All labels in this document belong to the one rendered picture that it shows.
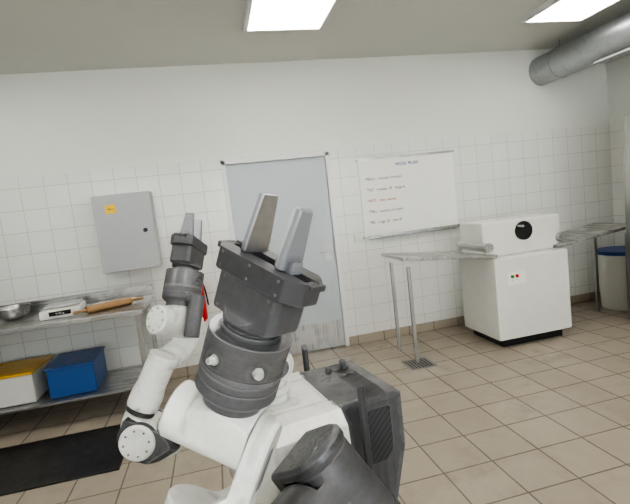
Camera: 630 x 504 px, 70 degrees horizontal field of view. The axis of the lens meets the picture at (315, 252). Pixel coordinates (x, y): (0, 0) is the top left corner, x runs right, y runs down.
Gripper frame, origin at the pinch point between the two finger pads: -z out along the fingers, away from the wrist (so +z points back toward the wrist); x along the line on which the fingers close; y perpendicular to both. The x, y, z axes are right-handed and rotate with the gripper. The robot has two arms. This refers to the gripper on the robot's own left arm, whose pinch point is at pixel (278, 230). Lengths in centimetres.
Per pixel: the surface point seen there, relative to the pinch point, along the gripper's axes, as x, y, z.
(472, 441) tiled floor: 10, 242, 136
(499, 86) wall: 159, 495, -124
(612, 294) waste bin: -19, 565, 58
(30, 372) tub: 307, 115, 225
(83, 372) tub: 283, 145, 219
